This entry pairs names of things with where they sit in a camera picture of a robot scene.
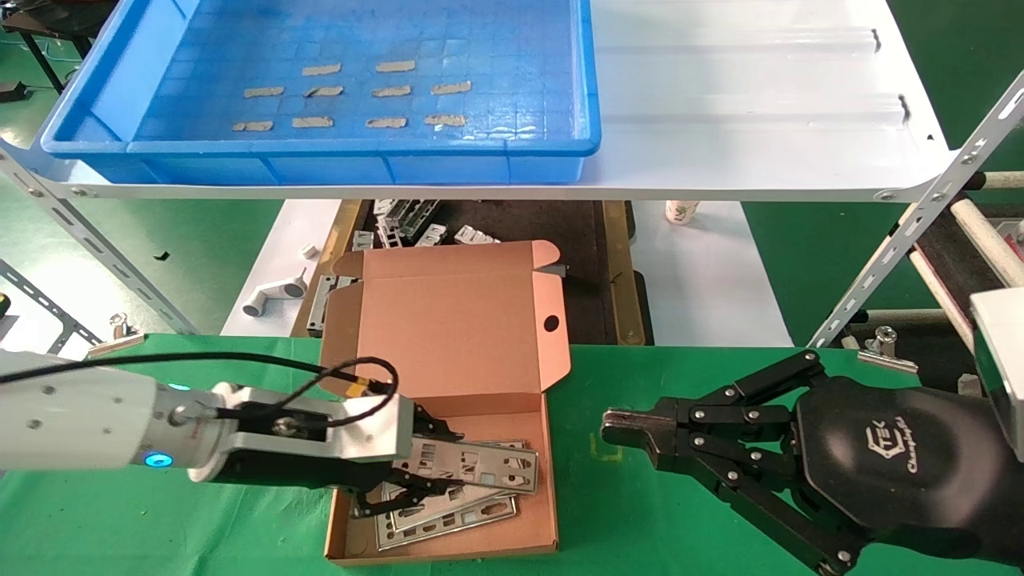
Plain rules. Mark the black frame table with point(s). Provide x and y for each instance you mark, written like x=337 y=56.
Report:
x=48 y=16

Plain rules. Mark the grey perforated brace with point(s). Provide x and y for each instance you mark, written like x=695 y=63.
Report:
x=48 y=308

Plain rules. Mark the grey right wrist camera housing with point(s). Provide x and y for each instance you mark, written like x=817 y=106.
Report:
x=1000 y=344

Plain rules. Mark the grey left wrist camera housing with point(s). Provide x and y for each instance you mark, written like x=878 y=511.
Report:
x=376 y=432

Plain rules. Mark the white roller tube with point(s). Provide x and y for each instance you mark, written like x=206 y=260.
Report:
x=1000 y=180
x=940 y=296
x=992 y=244

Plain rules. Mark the white metal shelf board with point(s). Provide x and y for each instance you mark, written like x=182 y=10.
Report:
x=760 y=104

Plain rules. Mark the green table cloth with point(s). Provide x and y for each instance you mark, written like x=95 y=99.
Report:
x=640 y=520

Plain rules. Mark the grey metal hinge plate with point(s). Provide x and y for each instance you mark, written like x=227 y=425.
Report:
x=320 y=304

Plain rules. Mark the brown cardboard box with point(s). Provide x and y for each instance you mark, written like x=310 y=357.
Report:
x=456 y=336

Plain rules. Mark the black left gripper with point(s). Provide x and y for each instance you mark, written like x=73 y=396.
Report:
x=296 y=474

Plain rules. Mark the grey perforated shelf post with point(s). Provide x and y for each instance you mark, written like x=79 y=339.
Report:
x=80 y=232
x=920 y=218

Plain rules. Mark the white pipe fitting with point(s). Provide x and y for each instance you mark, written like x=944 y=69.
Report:
x=276 y=290

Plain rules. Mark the silver binder clip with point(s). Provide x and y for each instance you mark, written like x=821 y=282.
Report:
x=884 y=344
x=112 y=346

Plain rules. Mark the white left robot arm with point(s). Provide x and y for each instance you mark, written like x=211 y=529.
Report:
x=72 y=416

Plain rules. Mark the grey wrist camera housing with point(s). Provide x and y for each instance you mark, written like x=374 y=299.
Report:
x=1000 y=344
x=376 y=432

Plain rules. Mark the blue plastic tray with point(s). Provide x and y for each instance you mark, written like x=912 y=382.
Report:
x=480 y=48

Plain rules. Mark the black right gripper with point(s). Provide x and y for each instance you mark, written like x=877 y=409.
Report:
x=888 y=464

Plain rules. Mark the white small cup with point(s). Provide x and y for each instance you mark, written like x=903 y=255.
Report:
x=682 y=210

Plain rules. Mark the silver metal bracket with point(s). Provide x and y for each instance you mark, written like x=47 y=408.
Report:
x=412 y=216
x=476 y=235
x=390 y=234
x=382 y=206
x=432 y=235
x=363 y=240

